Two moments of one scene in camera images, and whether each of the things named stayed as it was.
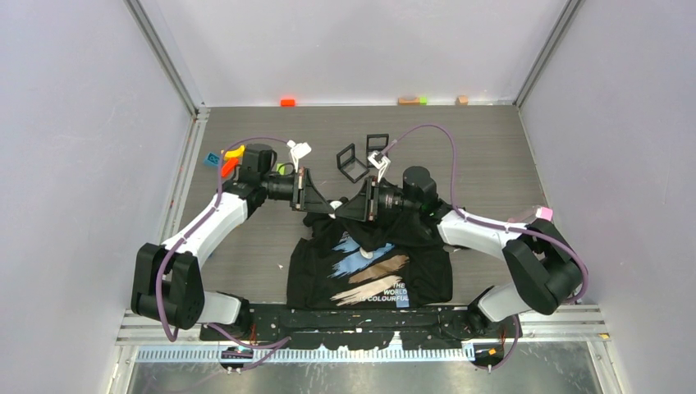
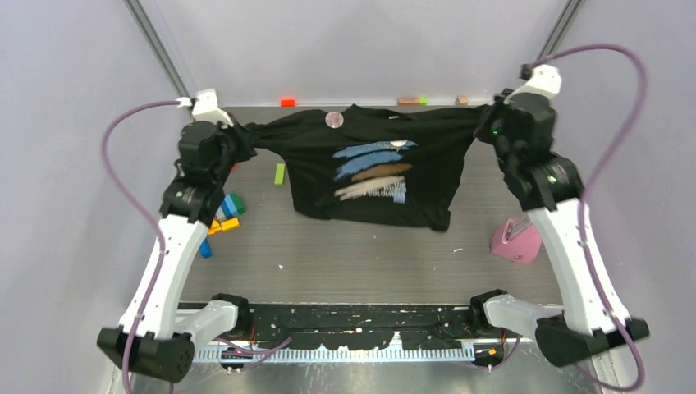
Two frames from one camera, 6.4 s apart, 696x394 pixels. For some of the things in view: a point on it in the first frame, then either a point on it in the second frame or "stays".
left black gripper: [305, 195] → [242, 135]
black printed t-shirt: [401, 262] → [364, 162]
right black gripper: [364, 206] → [483, 130]
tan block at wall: [404, 102] stays
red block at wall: [288, 103] stays
